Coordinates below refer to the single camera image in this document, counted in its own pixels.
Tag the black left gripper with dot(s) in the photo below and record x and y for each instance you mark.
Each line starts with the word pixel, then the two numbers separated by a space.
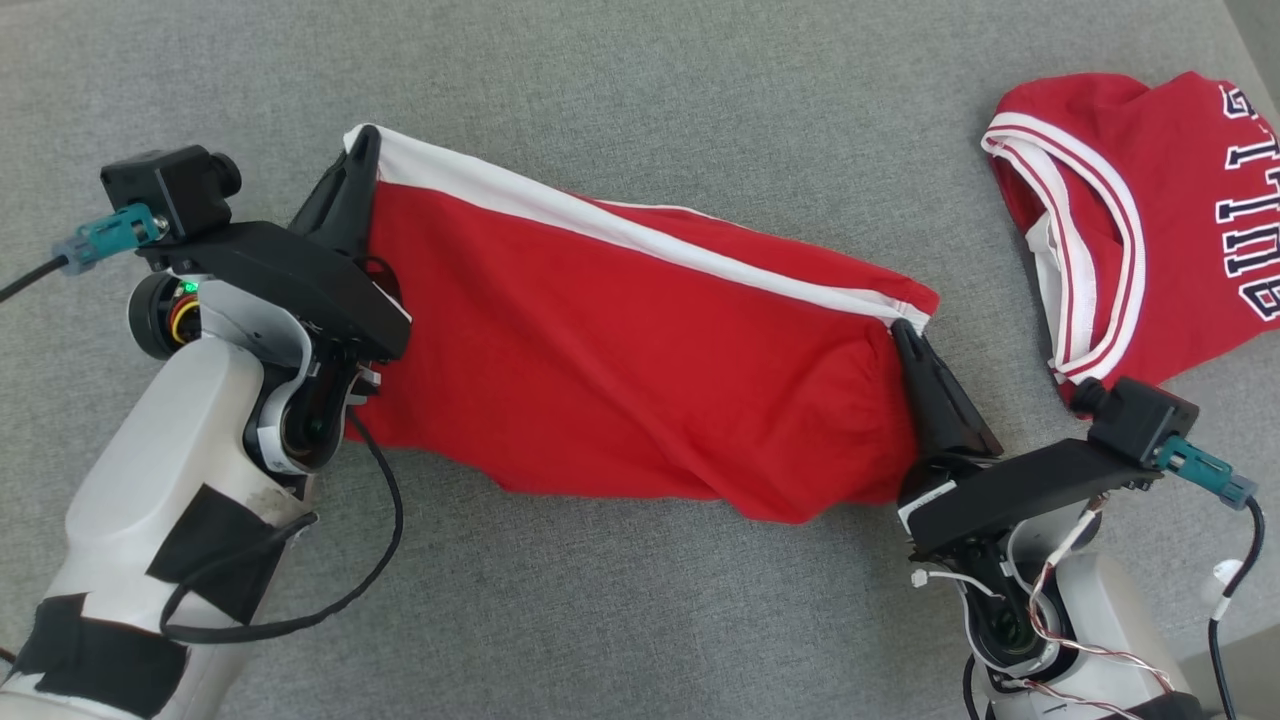
pixel 300 280

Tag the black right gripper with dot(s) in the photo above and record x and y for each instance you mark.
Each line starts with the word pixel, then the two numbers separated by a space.
pixel 1030 490

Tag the red jersey with white trim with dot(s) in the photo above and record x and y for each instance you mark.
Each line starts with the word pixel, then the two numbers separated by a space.
pixel 1170 250

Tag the red shorts with white stripe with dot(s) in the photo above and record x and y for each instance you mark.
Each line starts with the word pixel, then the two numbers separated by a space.
pixel 600 380

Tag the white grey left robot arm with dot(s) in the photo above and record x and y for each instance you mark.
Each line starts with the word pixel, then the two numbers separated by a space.
pixel 150 480

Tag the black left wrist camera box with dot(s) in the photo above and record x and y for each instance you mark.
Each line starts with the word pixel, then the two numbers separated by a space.
pixel 170 190

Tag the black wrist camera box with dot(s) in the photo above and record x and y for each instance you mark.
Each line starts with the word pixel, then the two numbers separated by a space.
pixel 170 190
pixel 1140 420

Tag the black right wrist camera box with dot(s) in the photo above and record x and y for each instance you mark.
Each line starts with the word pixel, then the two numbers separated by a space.
pixel 1140 420

